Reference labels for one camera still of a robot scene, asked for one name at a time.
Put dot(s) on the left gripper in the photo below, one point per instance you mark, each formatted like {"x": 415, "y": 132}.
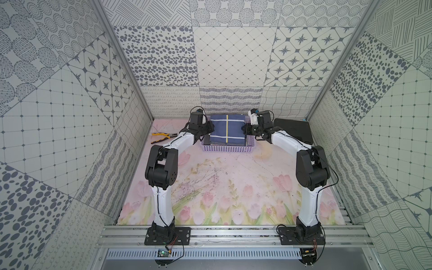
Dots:
{"x": 206, "y": 127}

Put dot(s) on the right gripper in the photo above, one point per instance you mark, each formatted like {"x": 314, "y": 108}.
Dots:
{"x": 247, "y": 130}

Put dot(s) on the navy striped cloth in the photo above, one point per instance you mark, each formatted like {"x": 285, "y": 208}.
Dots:
{"x": 228, "y": 130}

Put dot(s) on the purple plastic basket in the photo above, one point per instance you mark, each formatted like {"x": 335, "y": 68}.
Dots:
{"x": 250, "y": 144}

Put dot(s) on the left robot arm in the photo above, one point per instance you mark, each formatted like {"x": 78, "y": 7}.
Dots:
{"x": 161, "y": 173}

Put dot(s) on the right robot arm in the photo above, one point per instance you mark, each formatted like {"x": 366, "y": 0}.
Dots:
{"x": 312, "y": 172}

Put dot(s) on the black plastic tool case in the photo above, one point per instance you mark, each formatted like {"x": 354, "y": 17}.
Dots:
{"x": 297, "y": 128}

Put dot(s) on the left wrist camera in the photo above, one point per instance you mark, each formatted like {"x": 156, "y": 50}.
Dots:
{"x": 197, "y": 116}

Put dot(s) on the yellow handled pliers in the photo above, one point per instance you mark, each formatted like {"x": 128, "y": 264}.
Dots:
{"x": 163, "y": 137}

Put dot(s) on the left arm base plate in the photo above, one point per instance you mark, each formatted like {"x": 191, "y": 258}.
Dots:
{"x": 157, "y": 235}

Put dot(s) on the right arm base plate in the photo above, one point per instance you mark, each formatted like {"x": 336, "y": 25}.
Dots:
{"x": 293, "y": 237}

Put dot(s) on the aluminium mounting rail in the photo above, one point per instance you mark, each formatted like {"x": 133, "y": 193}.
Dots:
{"x": 231, "y": 237}

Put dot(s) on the white vented cable duct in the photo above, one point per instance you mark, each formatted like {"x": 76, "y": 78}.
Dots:
{"x": 205, "y": 253}

